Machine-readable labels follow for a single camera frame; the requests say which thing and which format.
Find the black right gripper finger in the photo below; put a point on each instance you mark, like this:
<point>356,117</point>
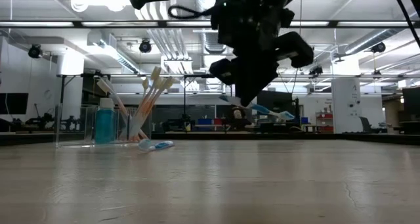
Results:
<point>241,76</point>
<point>295,50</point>

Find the blue and white toothbrush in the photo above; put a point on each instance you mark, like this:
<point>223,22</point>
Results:
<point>162,145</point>
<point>262,109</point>

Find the blue mouthwash bottle white cap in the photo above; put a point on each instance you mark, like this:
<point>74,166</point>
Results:
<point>105,125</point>

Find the overhead LED light bar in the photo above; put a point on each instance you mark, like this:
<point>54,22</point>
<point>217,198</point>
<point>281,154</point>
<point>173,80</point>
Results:
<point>131,23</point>

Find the black ceiling spotlight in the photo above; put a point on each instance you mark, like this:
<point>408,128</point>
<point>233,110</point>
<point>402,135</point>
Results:
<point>34,51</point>
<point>145,46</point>
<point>315,70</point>
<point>379,47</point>

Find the person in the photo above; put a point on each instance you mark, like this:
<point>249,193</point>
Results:
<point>238,114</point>

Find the black monitor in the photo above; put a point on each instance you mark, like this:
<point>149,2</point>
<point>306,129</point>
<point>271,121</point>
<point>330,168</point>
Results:
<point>411,102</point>
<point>282,102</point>
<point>13,102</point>

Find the red storage crate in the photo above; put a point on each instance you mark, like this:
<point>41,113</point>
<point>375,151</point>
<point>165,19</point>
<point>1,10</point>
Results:
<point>218,121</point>

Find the blue storage crate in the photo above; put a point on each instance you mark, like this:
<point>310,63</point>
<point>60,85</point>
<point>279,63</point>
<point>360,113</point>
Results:
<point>205,121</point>

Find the white building column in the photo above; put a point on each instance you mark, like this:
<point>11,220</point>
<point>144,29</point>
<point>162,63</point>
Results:
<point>346,102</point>

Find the red storage shelf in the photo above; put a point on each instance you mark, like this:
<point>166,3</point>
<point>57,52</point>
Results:
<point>325,119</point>

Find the grey office chair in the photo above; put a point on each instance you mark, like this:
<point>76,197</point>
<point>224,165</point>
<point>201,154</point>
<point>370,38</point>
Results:
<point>365,123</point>

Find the clear acrylic organizer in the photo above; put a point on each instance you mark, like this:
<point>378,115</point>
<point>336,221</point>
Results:
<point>75,125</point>

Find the black station frame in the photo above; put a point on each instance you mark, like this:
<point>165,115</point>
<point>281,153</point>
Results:
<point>184,102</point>

